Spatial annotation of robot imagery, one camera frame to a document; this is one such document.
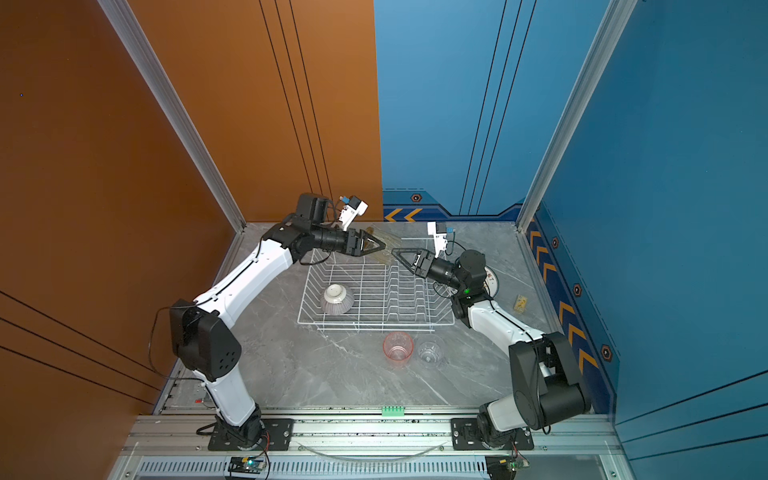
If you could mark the clear glass cup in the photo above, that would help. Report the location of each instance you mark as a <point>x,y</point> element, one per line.
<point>430,351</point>

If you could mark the small yellow wooden block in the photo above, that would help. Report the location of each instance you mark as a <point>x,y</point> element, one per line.
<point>520,304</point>

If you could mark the right circuit board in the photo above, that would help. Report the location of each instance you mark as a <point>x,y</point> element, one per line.
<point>501,468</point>

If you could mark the aluminium front rail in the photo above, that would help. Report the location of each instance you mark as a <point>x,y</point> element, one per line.
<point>347,434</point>

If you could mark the pink glass cup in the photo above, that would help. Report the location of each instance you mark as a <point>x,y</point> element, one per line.
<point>398,348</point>

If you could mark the white wire dish rack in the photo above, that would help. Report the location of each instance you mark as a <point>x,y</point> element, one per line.
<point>386,297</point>

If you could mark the yellow glass cup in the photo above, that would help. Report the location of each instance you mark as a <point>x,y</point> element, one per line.
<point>391,241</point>

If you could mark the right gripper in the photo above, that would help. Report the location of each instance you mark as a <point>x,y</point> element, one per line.
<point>424,259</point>

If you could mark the white ribbed bowl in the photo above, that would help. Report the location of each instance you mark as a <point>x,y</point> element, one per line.
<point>337,300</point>

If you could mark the green terminal connector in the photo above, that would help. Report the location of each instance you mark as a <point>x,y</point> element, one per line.
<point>392,411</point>

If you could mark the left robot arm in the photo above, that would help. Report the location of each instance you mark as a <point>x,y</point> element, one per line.
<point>202,330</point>

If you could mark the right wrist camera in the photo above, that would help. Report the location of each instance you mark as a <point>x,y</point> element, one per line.
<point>441,235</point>

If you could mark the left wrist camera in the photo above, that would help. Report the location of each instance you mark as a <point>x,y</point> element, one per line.
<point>352,208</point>

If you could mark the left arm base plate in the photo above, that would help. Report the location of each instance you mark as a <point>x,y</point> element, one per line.
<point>270,434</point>

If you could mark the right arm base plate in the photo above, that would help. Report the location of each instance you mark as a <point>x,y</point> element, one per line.
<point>476,434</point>

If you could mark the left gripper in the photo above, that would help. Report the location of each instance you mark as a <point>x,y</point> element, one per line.
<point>356,251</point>

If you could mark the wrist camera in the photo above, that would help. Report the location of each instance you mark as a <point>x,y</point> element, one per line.
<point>352,208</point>
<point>441,235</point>

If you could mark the left circuit board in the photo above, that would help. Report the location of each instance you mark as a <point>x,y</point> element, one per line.
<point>248,467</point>

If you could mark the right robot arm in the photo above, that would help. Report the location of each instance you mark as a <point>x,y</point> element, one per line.
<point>547,384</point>

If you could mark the circuit board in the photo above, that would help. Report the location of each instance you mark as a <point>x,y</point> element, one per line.
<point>501,468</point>
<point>248,467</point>

